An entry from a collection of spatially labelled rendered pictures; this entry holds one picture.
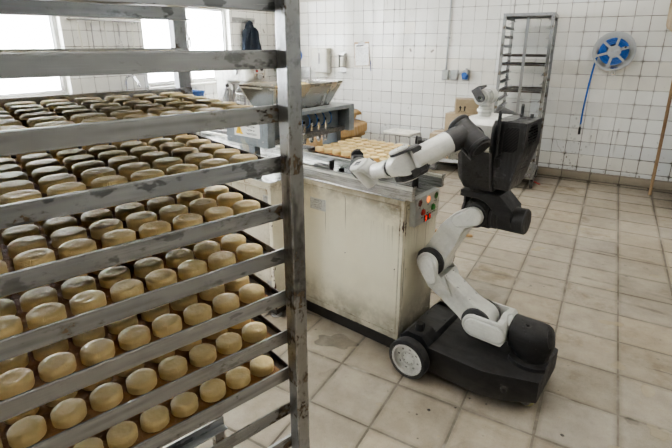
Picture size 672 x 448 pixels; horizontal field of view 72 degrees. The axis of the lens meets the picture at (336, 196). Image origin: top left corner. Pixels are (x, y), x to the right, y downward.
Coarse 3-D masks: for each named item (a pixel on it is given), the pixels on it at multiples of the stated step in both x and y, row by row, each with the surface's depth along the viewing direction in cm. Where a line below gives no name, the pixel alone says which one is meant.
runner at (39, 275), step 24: (240, 216) 80; (264, 216) 83; (144, 240) 70; (168, 240) 72; (192, 240) 75; (48, 264) 62; (72, 264) 64; (96, 264) 66; (0, 288) 59; (24, 288) 61
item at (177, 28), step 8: (168, 24) 107; (176, 24) 106; (184, 24) 107; (176, 32) 106; (184, 32) 108; (176, 40) 107; (184, 40) 108; (176, 72) 109; (184, 72) 110; (176, 80) 110; (184, 80) 110; (216, 440) 143
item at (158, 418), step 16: (240, 368) 97; (256, 368) 97; (272, 368) 98; (208, 384) 92; (224, 384) 92; (240, 384) 93; (176, 400) 88; (192, 400) 88; (208, 400) 90; (144, 416) 84; (160, 416) 84; (176, 416) 86; (112, 432) 81; (128, 432) 81; (144, 432) 83
